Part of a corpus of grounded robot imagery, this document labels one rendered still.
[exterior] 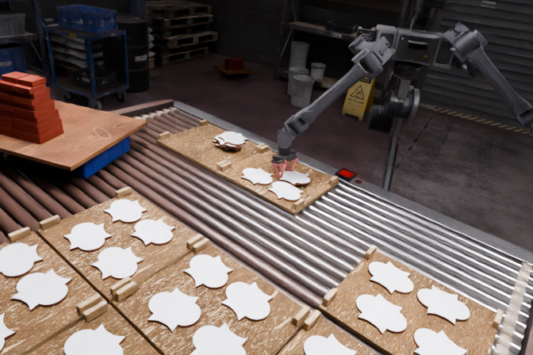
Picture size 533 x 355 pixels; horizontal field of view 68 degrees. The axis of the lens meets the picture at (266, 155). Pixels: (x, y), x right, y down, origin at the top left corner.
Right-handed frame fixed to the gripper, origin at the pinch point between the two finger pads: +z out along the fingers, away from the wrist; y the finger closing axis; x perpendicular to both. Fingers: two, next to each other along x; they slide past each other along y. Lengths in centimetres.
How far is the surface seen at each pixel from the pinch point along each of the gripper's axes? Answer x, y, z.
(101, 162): 58, -51, -10
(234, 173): 17.0, -14.1, -1.7
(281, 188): -5.1, -10.8, 1.8
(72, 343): -9, -103, 7
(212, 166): 27.4, -16.3, -3.8
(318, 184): -13.5, 5.3, 3.9
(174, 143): 54, -14, -10
